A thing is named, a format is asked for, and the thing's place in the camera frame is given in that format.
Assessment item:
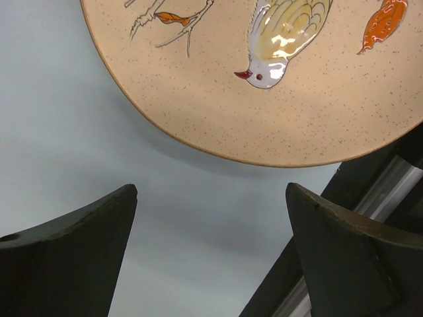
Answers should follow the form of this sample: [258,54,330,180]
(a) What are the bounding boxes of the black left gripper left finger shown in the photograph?
[1,184,137,316]

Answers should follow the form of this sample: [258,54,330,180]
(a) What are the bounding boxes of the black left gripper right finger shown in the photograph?
[286,183,422,317]

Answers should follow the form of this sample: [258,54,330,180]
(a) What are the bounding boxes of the beige bird pattern plate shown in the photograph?
[81,1,422,167]

